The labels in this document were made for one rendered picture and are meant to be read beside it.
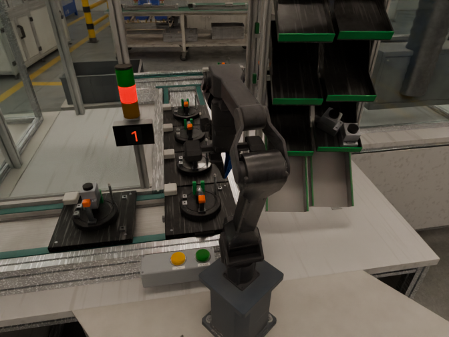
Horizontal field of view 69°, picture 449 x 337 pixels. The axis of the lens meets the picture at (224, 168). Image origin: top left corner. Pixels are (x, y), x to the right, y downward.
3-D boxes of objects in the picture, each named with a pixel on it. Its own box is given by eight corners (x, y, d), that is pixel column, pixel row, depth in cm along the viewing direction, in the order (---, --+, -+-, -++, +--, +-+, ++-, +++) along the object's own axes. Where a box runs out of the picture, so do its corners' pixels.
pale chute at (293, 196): (305, 212, 106) (309, 211, 102) (264, 211, 106) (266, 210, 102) (302, 128, 111) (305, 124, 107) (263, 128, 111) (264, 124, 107)
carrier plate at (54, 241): (132, 243, 100) (131, 238, 99) (49, 253, 97) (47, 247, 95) (137, 194, 119) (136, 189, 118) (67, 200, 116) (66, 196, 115)
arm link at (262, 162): (293, 170, 48) (279, 138, 52) (245, 177, 47) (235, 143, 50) (256, 251, 74) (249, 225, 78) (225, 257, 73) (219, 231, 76)
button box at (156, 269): (216, 278, 95) (216, 264, 92) (143, 288, 92) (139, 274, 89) (213, 259, 101) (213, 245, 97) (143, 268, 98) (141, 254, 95)
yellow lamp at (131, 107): (139, 118, 100) (137, 103, 98) (123, 120, 100) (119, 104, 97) (140, 111, 105) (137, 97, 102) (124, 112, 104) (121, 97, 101)
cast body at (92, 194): (98, 208, 102) (93, 190, 98) (83, 210, 101) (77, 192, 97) (101, 192, 108) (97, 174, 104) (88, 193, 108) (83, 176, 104)
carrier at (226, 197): (242, 231, 104) (243, 200, 97) (165, 240, 101) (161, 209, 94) (229, 186, 124) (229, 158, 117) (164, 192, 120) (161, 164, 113)
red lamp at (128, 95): (137, 103, 98) (134, 87, 95) (119, 104, 97) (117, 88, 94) (137, 97, 102) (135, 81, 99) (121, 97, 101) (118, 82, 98)
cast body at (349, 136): (355, 150, 98) (363, 136, 92) (340, 150, 98) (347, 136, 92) (349, 128, 102) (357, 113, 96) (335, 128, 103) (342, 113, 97)
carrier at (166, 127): (219, 152, 144) (219, 126, 137) (164, 156, 141) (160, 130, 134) (212, 127, 164) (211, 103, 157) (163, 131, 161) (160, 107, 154)
